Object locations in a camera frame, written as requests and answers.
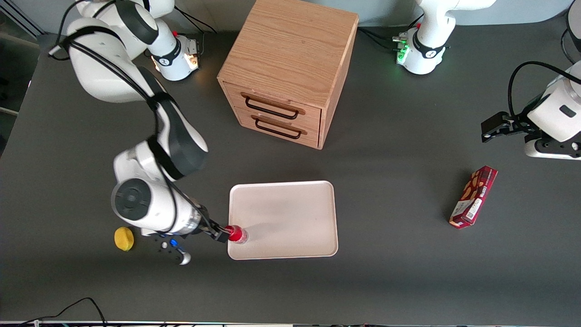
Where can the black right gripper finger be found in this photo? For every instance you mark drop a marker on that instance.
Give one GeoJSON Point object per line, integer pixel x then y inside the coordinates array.
{"type": "Point", "coordinates": [219, 225]}
{"type": "Point", "coordinates": [221, 236]}

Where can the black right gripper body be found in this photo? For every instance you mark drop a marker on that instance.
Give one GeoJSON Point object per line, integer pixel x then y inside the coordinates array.
{"type": "Point", "coordinates": [210, 228]}

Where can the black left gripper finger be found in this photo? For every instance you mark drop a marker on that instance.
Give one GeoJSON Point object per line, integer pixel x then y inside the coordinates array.
{"type": "Point", "coordinates": [490, 136]}
{"type": "Point", "coordinates": [495, 121]}

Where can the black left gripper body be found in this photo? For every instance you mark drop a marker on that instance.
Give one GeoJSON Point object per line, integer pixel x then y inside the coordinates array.
{"type": "Point", "coordinates": [515, 126]}

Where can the red coke bottle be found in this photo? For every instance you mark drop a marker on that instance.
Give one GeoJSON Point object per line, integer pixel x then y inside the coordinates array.
{"type": "Point", "coordinates": [236, 234]}

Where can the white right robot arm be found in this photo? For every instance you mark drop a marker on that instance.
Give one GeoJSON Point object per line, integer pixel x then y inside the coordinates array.
{"type": "Point", "coordinates": [104, 72]}

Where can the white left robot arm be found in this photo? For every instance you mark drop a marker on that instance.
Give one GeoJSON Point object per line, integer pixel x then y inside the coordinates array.
{"type": "Point", "coordinates": [431, 27]}

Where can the beige plastic tray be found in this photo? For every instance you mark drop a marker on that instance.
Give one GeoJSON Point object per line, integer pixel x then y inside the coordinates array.
{"type": "Point", "coordinates": [286, 218]}

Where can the red snack box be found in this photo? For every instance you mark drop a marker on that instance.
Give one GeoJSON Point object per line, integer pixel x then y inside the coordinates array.
{"type": "Point", "coordinates": [474, 196]}

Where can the yellow sponge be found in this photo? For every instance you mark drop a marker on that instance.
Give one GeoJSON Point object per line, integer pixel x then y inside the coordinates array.
{"type": "Point", "coordinates": [124, 239]}

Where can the wooden drawer front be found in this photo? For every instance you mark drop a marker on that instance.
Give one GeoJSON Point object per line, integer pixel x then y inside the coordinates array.
{"type": "Point", "coordinates": [313, 113]}
{"type": "Point", "coordinates": [313, 136]}

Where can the wooden drawer cabinet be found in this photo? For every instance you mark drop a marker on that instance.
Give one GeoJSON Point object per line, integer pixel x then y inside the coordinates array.
{"type": "Point", "coordinates": [290, 50]}

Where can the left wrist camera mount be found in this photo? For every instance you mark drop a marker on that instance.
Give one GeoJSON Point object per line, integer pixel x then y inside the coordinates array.
{"type": "Point", "coordinates": [551, 149]}

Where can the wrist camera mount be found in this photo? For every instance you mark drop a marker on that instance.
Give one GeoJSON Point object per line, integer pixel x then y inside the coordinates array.
{"type": "Point", "coordinates": [172, 249]}
{"type": "Point", "coordinates": [551, 149]}

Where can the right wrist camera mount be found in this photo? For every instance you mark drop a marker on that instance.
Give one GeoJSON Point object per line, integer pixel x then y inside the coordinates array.
{"type": "Point", "coordinates": [172, 249]}

